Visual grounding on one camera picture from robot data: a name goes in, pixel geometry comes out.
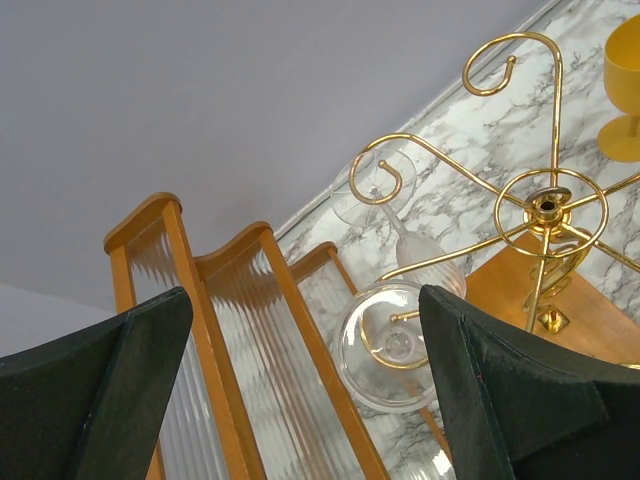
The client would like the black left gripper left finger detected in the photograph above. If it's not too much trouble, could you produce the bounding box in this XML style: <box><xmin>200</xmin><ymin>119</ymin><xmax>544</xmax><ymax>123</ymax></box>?
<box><xmin>1</xmin><ymin>287</ymin><xmax>193</xmax><ymax>479</ymax></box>

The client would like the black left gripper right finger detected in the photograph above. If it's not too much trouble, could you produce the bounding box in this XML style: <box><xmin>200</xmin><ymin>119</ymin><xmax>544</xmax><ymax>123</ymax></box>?
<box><xmin>419</xmin><ymin>285</ymin><xmax>639</xmax><ymax>479</ymax></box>

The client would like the clear smooth wine glass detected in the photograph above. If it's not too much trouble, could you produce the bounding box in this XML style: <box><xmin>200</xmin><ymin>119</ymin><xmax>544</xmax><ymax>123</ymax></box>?
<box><xmin>331</xmin><ymin>280</ymin><xmax>455</xmax><ymax>479</ymax></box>

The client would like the clear ribbed wine glass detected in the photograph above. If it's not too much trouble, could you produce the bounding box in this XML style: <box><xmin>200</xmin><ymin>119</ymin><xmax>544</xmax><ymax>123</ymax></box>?
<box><xmin>331</xmin><ymin>148</ymin><xmax>445</xmax><ymax>267</ymax></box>

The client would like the yellow plastic wine glass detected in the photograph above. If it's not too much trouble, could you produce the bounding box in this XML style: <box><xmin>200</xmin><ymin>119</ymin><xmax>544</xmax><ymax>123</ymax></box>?
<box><xmin>597</xmin><ymin>15</ymin><xmax>639</xmax><ymax>163</ymax></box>

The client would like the wooden tiered acrylic shelf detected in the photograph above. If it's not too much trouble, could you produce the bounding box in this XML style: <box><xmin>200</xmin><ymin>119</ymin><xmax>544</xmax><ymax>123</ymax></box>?
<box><xmin>102</xmin><ymin>192</ymin><xmax>451</xmax><ymax>480</ymax></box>

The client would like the gold wire wine glass rack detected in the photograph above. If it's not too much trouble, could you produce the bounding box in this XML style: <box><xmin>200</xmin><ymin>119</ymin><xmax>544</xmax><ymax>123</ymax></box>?
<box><xmin>348</xmin><ymin>31</ymin><xmax>640</xmax><ymax>371</ymax></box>

